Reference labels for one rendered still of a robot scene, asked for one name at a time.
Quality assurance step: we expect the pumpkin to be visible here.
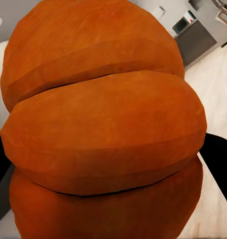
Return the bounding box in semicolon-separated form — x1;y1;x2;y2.
0;0;208;239

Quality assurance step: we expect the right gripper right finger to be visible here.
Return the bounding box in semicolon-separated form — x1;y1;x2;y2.
199;133;227;200

